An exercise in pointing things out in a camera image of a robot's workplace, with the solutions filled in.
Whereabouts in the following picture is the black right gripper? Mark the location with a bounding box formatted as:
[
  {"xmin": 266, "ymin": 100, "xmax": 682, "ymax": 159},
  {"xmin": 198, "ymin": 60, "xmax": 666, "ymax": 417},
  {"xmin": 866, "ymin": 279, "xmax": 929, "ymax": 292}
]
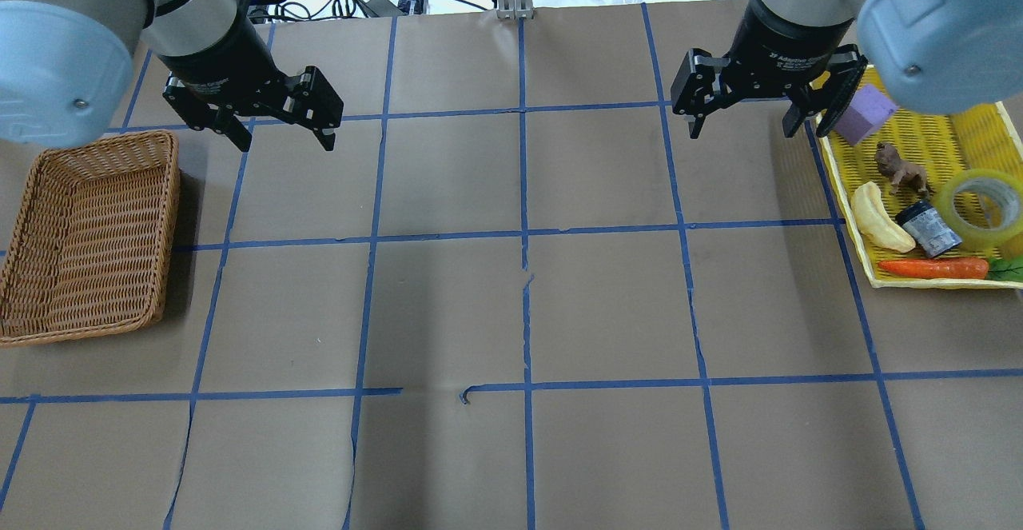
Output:
[{"xmin": 670, "ymin": 2, "xmax": 868, "ymax": 139}]

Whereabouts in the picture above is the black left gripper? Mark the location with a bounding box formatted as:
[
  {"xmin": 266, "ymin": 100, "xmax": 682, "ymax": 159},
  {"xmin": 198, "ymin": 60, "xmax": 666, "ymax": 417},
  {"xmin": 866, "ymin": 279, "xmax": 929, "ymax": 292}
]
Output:
[{"xmin": 153, "ymin": 23, "xmax": 344, "ymax": 153}]

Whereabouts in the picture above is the yellow tape roll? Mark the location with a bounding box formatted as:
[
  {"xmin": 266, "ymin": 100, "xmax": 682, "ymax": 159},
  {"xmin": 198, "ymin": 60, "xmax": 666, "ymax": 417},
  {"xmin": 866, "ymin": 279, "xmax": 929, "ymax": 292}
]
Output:
[{"xmin": 931, "ymin": 169, "xmax": 1022, "ymax": 252}]

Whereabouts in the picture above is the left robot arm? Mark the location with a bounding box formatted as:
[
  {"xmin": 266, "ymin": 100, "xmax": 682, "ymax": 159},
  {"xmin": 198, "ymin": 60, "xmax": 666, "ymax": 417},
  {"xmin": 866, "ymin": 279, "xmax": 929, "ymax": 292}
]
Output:
[{"xmin": 1, "ymin": 0, "xmax": 344, "ymax": 151}]

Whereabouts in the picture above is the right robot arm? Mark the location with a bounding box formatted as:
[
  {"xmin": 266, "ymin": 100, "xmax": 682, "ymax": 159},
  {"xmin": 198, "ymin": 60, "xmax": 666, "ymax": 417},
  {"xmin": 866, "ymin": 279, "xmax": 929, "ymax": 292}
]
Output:
[{"xmin": 670, "ymin": 0, "xmax": 1022, "ymax": 139}]

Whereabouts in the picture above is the purple foam block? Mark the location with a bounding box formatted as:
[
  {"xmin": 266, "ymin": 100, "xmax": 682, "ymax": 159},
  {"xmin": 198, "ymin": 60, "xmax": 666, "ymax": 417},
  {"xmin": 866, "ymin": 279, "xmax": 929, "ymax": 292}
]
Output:
[{"xmin": 833, "ymin": 83, "xmax": 899, "ymax": 145}]

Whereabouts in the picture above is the brown toy animal figure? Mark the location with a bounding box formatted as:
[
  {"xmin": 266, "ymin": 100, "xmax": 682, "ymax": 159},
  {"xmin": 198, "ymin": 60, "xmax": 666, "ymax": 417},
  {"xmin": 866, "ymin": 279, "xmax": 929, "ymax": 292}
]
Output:
[{"xmin": 874, "ymin": 141, "xmax": 931, "ymax": 198}]

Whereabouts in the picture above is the yellow plastic tray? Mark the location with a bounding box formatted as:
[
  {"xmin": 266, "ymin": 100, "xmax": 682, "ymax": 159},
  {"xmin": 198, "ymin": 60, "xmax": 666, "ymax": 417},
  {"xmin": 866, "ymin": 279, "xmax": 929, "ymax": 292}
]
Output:
[{"xmin": 818, "ymin": 102, "xmax": 1021, "ymax": 289}]

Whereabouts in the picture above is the black power adapter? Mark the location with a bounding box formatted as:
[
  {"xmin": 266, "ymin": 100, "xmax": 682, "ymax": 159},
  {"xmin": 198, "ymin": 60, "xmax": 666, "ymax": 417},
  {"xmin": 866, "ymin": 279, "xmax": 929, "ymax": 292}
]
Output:
[{"xmin": 356, "ymin": 0, "xmax": 404, "ymax": 18}]

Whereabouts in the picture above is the yellow toy banana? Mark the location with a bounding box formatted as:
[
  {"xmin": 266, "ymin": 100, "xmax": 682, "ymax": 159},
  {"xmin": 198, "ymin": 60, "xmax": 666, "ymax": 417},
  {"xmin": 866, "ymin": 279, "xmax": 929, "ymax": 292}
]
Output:
[{"xmin": 850, "ymin": 181, "xmax": 917, "ymax": 253}]

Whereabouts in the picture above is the brown wicker basket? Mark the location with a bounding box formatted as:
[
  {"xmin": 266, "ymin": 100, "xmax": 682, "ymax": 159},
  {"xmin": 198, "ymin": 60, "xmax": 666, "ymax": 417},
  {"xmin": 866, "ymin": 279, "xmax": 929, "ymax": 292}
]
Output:
[{"xmin": 1, "ymin": 130, "xmax": 181, "ymax": 348}]

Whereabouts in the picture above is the small dark can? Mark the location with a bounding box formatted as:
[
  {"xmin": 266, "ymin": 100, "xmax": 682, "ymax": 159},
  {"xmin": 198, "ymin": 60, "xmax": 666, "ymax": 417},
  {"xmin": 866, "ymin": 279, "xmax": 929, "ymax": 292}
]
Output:
[{"xmin": 895, "ymin": 198, "xmax": 962, "ymax": 259}]

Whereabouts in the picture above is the orange toy carrot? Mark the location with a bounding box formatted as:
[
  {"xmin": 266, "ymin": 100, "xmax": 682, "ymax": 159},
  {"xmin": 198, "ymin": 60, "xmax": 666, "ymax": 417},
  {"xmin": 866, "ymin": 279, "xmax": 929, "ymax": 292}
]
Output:
[{"xmin": 877, "ymin": 257, "xmax": 1022, "ymax": 282}]

